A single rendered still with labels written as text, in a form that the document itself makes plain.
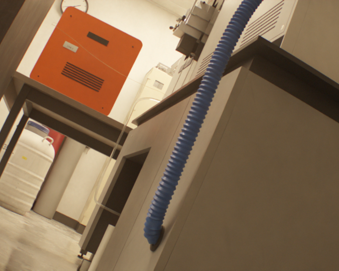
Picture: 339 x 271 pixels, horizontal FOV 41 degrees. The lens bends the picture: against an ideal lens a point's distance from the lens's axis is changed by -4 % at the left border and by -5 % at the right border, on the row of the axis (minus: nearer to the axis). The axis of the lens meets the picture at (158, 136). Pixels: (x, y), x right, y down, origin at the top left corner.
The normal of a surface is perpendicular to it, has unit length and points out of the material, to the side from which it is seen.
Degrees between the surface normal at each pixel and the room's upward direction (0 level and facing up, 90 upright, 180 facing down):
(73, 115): 90
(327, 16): 90
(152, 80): 90
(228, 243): 90
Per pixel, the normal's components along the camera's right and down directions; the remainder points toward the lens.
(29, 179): 0.72, 0.18
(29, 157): 0.44, 0.01
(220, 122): 0.24, -0.10
